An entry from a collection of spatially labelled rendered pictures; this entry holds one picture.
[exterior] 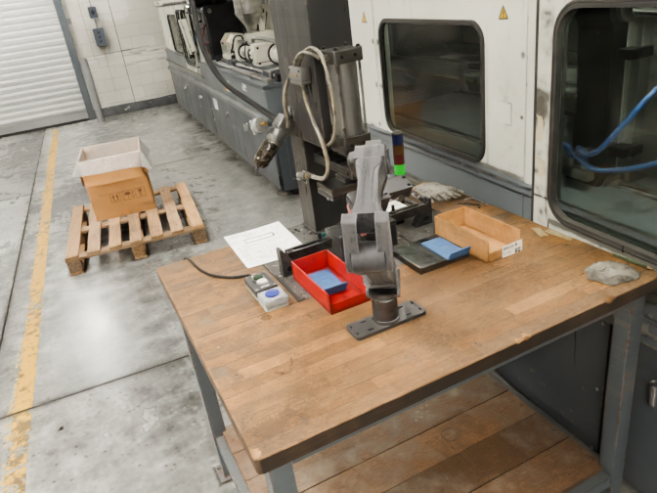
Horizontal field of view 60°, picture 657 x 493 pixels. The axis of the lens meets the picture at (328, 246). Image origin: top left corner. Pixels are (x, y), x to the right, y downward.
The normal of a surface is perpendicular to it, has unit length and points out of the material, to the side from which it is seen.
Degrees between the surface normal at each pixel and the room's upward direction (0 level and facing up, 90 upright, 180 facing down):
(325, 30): 90
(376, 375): 0
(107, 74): 90
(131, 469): 0
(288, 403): 0
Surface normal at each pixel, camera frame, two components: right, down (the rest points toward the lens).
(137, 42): 0.39, 0.35
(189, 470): -0.13, -0.90
